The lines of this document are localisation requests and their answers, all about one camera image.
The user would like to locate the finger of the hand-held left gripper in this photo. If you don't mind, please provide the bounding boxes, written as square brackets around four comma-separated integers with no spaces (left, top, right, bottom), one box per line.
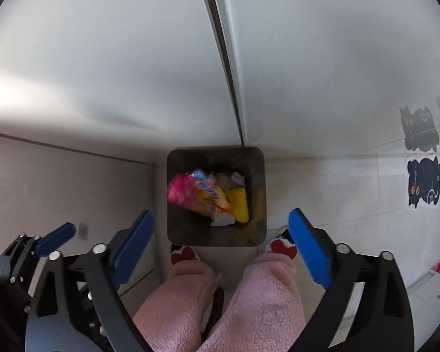
[36,223,76,258]

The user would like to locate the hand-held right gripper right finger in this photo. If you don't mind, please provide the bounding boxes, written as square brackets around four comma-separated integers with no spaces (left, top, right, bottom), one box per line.
[288,208,415,352]

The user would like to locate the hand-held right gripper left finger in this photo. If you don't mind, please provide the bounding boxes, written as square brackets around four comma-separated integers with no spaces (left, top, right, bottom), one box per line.
[24,210,155,352]

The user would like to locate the black square trash bin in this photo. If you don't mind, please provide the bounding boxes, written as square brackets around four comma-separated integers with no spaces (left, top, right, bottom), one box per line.
[166,147,268,247]

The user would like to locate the yellow foam fruit net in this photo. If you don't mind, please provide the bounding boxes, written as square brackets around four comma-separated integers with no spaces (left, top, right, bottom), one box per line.
[227,187,251,224]

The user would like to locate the pink orange candy wrapper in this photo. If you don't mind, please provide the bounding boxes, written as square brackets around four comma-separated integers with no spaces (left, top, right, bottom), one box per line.
[167,169,234,218]

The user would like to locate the clear plastic wrapper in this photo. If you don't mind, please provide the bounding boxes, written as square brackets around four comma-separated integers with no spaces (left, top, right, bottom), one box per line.
[208,171,247,192]

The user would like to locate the red bow slipper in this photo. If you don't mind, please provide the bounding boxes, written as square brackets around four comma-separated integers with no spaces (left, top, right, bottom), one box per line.
[265,227,297,256]
[170,244,201,265]

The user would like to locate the pink fleece pants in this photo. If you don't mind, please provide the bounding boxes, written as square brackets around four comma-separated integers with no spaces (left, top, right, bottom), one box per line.
[132,253,307,352]

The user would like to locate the black cat floor sticker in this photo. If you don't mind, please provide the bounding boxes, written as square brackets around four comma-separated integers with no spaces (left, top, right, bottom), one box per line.
[405,156,440,209]

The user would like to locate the white cabinet door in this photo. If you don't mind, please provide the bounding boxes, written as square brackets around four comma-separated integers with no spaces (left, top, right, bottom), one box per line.
[208,0,440,162]
[0,0,245,163]

